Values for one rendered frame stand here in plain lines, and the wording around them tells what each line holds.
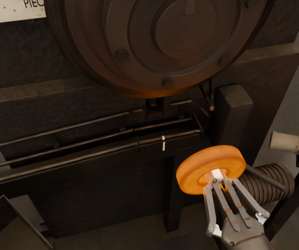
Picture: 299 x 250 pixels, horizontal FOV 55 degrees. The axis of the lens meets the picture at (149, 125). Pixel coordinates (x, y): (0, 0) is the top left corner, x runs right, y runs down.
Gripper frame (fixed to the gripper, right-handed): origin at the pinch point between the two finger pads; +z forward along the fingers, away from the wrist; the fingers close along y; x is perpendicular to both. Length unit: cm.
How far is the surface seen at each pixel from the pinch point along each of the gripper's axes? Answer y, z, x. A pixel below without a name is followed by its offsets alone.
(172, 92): -2.7, 21.3, 3.7
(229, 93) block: 17.3, 25.6, -5.7
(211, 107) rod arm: 3.9, 12.4, 5.6
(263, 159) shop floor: 66, 43, -87
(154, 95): -7.4, 21.3, 3.7
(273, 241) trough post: 47, -1, -84
